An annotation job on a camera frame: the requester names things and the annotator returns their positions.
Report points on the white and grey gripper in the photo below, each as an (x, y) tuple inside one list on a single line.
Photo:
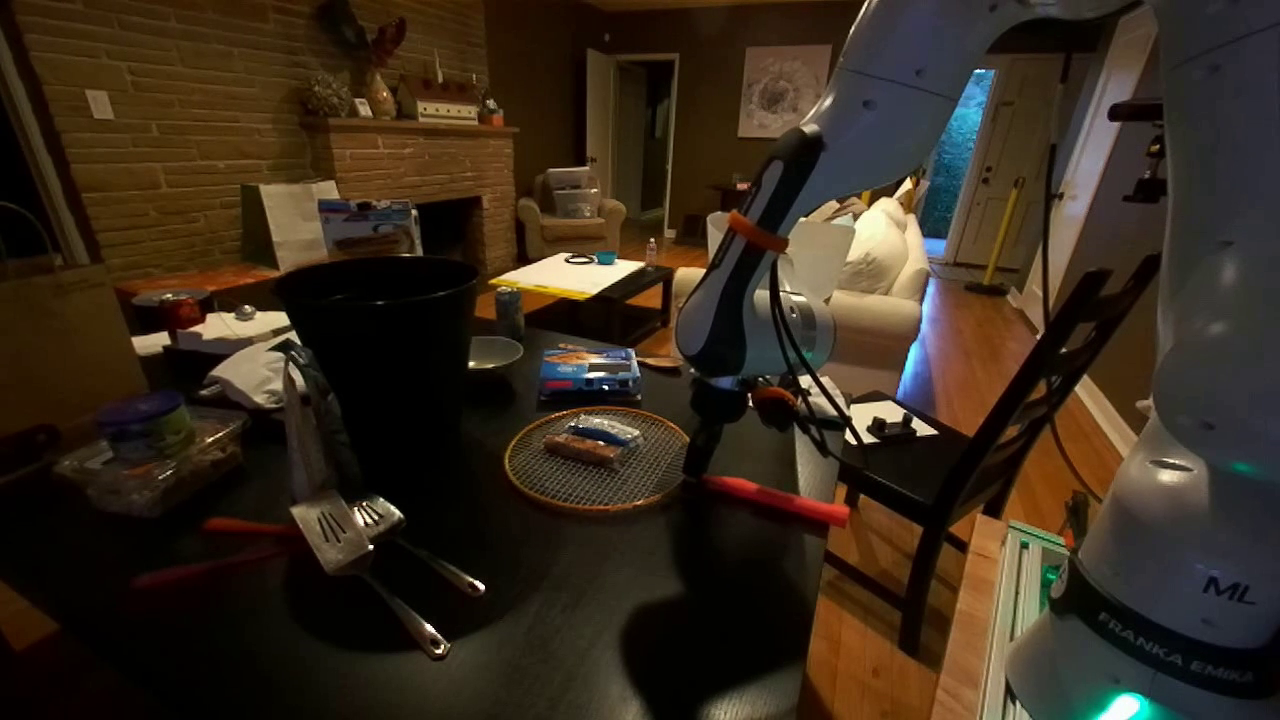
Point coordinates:
[(741, 323)]

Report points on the small snack bar object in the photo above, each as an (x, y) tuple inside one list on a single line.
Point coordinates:
[(599, 443)]

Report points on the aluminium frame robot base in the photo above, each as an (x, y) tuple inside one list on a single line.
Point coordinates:
[(1031, 565)]

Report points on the blue card box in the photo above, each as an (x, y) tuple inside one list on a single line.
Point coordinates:
[(584, 371)]

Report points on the black coffee table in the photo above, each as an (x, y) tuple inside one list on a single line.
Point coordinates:
[(584, 294)]

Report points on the black wooden chair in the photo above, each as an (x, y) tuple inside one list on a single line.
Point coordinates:
[(945, 479)]

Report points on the small grey bowl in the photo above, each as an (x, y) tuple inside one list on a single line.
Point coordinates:
[(489, 353)]

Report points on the beige armchair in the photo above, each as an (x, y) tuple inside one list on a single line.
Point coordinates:
[(571, 212)]

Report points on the brick fireplace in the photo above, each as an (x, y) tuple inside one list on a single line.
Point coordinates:
[(429, 160)]

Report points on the black bucket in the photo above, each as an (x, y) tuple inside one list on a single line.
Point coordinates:
[(388, 339)]

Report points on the metal slotted spoon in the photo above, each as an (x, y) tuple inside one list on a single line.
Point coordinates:
[(385, 521)]

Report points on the metal slotted spatula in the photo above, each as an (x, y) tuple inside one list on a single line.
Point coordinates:
[(322, 514)]

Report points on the white crumpled paper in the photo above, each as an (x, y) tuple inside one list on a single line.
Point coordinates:
[(255, 377)]

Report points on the clear plastic food container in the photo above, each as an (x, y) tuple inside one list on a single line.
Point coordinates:
[(155, 458)]

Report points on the framed wall picture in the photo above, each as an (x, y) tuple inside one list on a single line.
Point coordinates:
[(780, 80)]

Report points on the red handled utensil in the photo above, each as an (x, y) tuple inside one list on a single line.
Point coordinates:
[(242, 547)]

